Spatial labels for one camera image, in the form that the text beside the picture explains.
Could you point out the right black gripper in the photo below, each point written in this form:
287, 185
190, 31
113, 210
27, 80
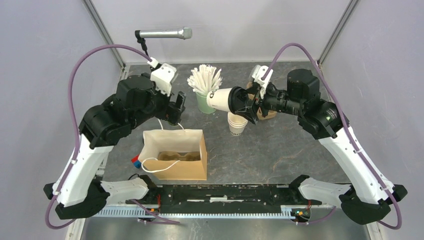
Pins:
250, 112

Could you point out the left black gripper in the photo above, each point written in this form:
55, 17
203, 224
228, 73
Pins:
173, 114

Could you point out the stack of white paper cups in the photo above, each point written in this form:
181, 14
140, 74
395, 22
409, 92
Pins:
236, 123

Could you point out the white paper coffee cup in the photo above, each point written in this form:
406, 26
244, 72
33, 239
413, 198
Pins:
219, 99

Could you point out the brown paper bag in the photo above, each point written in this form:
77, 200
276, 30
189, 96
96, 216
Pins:
180, 140

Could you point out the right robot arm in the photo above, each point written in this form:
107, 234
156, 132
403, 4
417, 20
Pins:
368, 197

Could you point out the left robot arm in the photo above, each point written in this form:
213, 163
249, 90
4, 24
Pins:
78, 193

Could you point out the green straw holder cup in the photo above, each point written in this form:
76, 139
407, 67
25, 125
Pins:
202, 104

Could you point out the white paper straws bundle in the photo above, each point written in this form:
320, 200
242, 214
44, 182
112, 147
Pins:
204, 79

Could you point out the red and blue block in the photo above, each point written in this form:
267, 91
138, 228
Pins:
135, 161

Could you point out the black tripod mic stand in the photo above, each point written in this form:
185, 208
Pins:
142, 42

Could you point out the silver microphone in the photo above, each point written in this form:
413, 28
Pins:
183, 33

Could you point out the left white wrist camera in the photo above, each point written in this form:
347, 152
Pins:
163, 76

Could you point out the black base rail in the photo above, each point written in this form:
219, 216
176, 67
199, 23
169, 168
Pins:
223, 198

